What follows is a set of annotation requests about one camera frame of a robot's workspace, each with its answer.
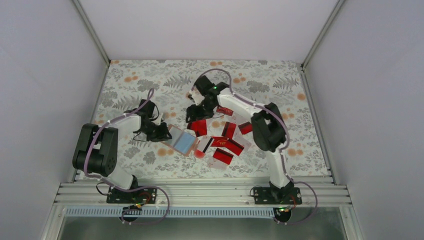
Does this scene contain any aluminium corner post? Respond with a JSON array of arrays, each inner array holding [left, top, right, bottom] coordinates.
[[71, 0, 111, 66], [300, 0, 346, 70]]

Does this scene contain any red card black stripe right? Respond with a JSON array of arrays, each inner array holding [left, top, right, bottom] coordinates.
[[225, 139, 245, 156]]

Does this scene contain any aluminium corner post right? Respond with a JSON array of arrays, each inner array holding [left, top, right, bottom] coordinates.
[[300, 0, 346, 70]]

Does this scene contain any aluminium corner post left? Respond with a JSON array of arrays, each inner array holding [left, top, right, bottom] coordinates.
[[71, 0, 111, 66]]

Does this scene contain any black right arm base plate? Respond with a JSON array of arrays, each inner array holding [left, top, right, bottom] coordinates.
[[249, 186, 303, 205]]

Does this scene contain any red card black stripe upright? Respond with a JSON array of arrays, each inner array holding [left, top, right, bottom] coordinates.
[[221, 121, 237, 139]]

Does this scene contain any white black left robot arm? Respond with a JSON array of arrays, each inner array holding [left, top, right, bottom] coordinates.
[[72, 99, 172, 203]]

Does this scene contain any white floral card bottom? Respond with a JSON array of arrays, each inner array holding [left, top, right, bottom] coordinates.
[[207, 157, 228, 171]]

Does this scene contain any red card black stripe bottom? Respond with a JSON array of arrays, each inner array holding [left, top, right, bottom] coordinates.
[[213, 148, 234, 165]]

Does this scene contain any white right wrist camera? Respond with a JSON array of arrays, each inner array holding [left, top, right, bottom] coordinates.
[[187, 91, 204, 106]]

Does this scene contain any white card black stripe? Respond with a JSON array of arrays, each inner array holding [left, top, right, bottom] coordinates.
[[194, 135, 214, 159]]

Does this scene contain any white perforated cable duct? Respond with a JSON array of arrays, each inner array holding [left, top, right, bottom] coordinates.
[[65, 206, 274, 219]]

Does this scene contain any tan leather card holder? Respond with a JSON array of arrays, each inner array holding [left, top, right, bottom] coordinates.
[[162, 125, 198, 156]]

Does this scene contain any red VIP card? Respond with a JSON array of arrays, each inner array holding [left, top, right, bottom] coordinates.
[[210, 136, 229, 148], [216, 105, 234, 116]]

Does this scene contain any aluminium front rail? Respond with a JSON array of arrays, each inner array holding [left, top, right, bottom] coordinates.
[[54, 179, 352, 207]]

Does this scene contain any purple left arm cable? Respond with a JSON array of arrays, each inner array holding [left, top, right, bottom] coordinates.
[[82, 88, 171, 226]]

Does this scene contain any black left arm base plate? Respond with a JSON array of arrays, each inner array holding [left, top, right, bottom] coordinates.
[[106, 187, 158, 205]]

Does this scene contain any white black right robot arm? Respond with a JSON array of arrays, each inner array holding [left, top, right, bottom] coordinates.
[[185, 75, 294, 204]]

